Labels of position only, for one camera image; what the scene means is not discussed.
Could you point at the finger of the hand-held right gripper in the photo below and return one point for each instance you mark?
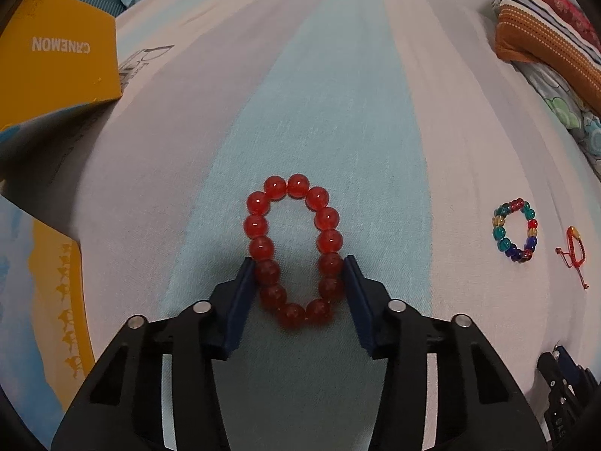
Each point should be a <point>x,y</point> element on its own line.
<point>577,366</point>
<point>554,378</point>

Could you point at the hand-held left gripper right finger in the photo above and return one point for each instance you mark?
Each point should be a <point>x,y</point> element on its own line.
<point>359,296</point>

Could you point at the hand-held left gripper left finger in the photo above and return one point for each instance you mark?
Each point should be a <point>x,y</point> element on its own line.
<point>242,296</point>

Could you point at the blue and yellow cardboard box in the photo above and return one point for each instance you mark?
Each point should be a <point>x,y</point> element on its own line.
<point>47,56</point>

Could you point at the striped pillow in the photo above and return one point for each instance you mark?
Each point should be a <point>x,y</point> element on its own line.
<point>544,23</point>

